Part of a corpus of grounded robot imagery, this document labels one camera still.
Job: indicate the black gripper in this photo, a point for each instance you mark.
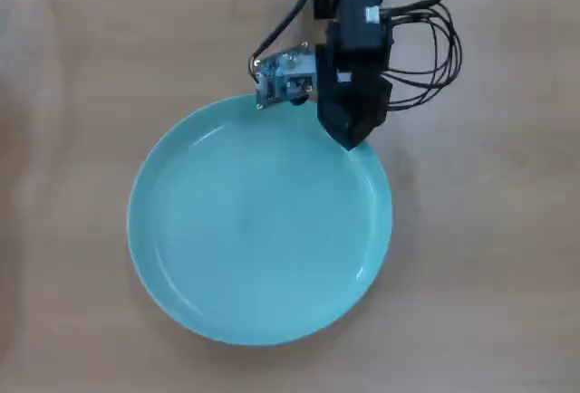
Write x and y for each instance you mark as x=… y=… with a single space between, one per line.
x=360 y=22

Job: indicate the green round bowl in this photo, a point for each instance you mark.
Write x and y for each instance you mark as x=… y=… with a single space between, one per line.
x=260 y=225

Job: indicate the blue camera circuit board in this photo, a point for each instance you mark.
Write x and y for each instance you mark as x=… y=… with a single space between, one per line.
x=283 y=78

